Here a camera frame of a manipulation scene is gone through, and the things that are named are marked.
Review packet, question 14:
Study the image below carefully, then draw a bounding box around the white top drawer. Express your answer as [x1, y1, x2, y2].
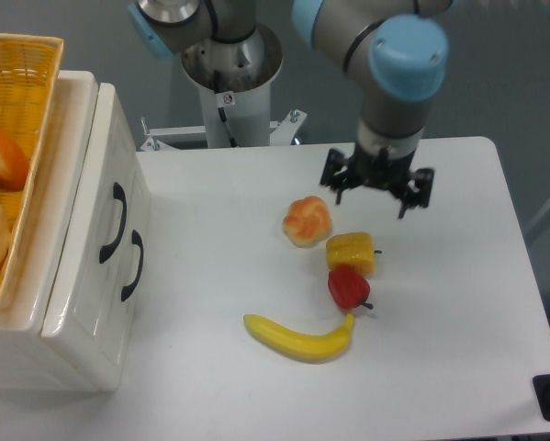
[42, 83, 139, 342]

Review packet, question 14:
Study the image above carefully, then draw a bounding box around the yellow wicker basket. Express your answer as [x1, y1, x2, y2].
[0, 33, 64, 307]

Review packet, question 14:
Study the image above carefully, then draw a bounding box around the white drawer cabinet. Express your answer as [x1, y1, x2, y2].
[0, 70, 152, 393]

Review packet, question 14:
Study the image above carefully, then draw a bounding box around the white metal base bracket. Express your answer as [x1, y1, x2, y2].
[138, 109, 308, 152]

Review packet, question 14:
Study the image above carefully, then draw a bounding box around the yellow banana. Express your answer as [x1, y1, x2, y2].
[243, 313, 354, 363]

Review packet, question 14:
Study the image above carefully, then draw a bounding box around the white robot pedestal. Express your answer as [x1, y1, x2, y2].
[181, 23, 283, 129]

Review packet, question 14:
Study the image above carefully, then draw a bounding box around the red bell pepper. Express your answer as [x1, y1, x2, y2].
[328, 266, 374, 311]

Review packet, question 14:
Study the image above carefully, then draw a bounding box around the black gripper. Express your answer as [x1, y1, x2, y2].
[320, 141, 435, 220]

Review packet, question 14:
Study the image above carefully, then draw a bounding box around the yellow corn piece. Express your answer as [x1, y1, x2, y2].
[326, 232, 378, 277]

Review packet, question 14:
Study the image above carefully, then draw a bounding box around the orange white knotted bun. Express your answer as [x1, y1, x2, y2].
[282, 196, 332, 247]

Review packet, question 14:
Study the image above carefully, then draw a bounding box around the white drawer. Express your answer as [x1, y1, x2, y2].
[42, 83, 139, 342]
[73, 166, 150, 390]

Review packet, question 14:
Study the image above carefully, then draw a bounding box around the white lower drawer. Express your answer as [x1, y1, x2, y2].
[73, 166, 150, 390]

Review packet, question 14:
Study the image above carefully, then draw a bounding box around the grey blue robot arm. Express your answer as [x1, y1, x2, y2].
[128, 1, 450, 210]

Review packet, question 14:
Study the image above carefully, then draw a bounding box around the orange bread loaf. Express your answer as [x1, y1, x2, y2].
[0, 128, 29, 191]

